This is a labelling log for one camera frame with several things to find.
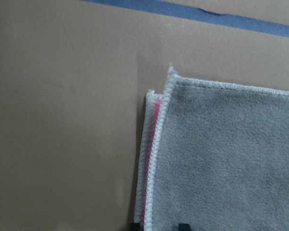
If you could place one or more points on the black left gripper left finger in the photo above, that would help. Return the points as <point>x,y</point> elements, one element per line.
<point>135,226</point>

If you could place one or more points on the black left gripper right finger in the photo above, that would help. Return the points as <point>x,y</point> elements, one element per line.
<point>183,227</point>

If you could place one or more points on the pink towel with grey back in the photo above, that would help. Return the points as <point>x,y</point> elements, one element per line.
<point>214,155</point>

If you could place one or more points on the long blue tape strip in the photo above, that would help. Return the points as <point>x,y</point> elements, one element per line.
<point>198,14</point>

